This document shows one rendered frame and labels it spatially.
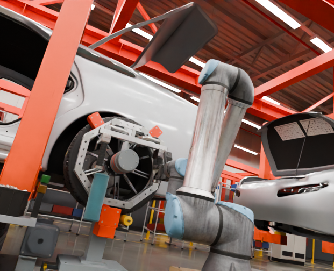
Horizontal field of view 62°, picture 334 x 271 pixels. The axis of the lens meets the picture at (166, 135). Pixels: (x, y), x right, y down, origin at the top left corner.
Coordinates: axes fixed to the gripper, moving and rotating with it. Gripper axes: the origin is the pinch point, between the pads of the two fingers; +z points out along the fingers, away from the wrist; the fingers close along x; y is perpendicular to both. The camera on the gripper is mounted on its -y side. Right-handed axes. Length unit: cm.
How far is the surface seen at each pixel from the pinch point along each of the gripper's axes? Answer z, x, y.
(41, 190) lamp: -3, -58, 25
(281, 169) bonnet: 217, 316, -96
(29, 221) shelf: -10, -59, 39
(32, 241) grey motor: 27, -54, 52
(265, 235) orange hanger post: 270, 342, 21
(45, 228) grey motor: 29, -50, 44
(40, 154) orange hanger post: 12, -64, 6
